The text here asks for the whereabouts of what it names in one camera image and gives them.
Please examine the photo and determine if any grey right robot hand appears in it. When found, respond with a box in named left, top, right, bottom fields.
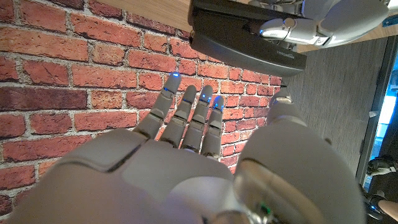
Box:
left=6, top=71, right=367, bottom=224

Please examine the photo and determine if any toothpaste tube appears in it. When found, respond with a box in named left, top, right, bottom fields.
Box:
left=382, top=14, right=398, bottom=28

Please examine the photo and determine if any red brick printed backdrop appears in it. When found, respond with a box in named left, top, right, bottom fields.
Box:
left=0, top=0, right=282, bottom=218

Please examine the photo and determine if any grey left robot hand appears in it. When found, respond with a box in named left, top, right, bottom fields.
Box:
left=248, top=0, right=392, bottom=52

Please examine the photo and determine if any black remote control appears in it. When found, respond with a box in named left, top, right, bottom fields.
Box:
left=188, top=0, right=308, bottom=78

